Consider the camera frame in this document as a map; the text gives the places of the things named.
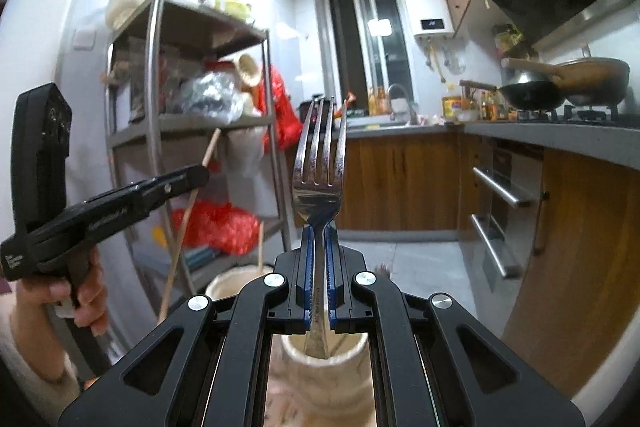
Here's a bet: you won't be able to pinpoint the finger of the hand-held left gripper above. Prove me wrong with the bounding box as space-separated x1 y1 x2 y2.
125 164 211 211

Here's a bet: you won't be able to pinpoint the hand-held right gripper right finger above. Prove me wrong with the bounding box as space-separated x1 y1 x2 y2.
322 227 586 427

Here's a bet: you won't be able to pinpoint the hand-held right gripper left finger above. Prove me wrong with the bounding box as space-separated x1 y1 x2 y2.
57 227 317 427

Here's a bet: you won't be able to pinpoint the metal fork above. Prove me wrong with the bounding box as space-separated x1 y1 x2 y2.
291 97 348 360

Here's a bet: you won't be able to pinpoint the white ceramic utensil holder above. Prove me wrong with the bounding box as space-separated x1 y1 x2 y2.
205 267 381 427

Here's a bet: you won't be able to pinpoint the person's left forearm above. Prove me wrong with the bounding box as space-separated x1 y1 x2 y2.
0 294 88 427

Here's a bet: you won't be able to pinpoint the person's left hand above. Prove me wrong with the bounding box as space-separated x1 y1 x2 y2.
15 252 109 339

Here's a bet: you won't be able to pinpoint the crumpled red plastic bag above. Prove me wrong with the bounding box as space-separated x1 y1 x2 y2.
171 199 262 256

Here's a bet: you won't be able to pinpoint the white plastic bag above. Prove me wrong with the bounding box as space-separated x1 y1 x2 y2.
220 127 267 180

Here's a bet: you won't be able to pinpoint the clear plastic bag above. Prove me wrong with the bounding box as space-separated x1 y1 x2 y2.
179 71 247 126

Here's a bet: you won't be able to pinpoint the dried food package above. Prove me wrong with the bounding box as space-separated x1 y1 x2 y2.
109 36 177 120

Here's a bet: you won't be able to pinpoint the metal shelf rack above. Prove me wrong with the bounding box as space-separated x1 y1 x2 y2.
102 0 294 323

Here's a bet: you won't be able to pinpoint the wooden base cabinets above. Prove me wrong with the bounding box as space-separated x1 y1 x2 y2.
285 127 640 400

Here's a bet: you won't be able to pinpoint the hanging red plastic bag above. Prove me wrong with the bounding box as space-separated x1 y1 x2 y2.
256 63 304 154

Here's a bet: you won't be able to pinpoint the dark rice cooker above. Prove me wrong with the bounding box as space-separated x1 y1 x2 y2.
297 94 327 124

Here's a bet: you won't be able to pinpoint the white ceramic pot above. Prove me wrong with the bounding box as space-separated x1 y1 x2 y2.
106 0 157 31

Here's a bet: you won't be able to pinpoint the orange liquid bottles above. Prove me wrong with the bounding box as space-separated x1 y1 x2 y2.
367 86 389 116

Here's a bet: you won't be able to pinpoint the yellow-green plastic container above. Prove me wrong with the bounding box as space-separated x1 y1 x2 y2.
221 0 254 26

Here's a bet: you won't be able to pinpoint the built-in oven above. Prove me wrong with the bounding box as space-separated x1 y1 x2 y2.
469 146 546 294

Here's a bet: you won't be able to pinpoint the metal faucet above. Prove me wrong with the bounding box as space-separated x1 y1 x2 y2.
386 83 419 126

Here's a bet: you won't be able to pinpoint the yellow oil bottle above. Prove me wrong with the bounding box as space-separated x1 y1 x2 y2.
442 88 464 121

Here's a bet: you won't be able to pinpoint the kitchen window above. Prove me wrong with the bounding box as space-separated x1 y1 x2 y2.
319 0 417 104

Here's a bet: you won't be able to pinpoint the row of condiment bottles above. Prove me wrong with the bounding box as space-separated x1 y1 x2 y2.
479 89 509 121

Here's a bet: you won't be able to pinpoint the black wok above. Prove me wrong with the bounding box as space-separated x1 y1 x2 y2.
459 79 567 111

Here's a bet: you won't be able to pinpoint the white water heater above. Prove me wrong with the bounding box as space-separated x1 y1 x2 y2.
399 0 457 41

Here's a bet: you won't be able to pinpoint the gas stove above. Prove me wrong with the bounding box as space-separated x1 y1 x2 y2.
519 104 625 126

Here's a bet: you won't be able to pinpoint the brown wok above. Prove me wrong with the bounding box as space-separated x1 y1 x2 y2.
501 56 632 106

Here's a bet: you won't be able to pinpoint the white wall socket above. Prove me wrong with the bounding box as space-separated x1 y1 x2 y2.
73 28 96 53

